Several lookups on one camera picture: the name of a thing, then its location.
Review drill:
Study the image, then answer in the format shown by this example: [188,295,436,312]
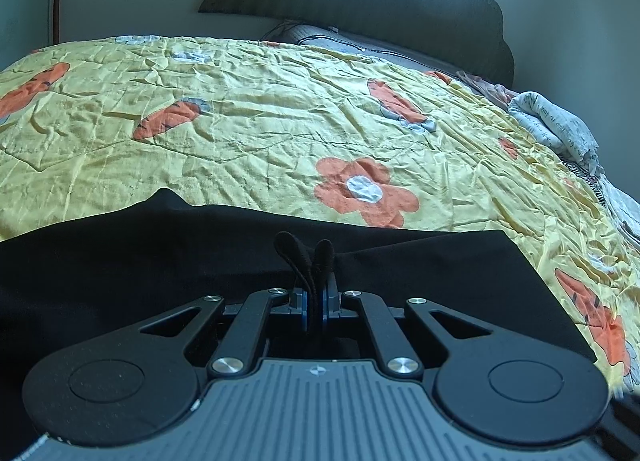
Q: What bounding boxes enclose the black pants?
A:
[1,189,592,459]

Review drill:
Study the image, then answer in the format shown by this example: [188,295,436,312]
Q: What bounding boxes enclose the grey striped mattress sheet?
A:
[262,21,463,78]

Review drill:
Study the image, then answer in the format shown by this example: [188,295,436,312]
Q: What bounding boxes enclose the pink cloth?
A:
[457,71,518,110]

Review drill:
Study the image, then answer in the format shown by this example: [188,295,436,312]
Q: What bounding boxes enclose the yellow floral bed quilt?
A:
[1,35,639,393]

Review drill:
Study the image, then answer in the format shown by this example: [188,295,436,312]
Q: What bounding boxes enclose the zebra striped cloth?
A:
[565,161,605,205]

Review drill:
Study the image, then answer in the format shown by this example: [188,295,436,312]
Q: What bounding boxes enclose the white printed folded blanket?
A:
[506,91,600,176]

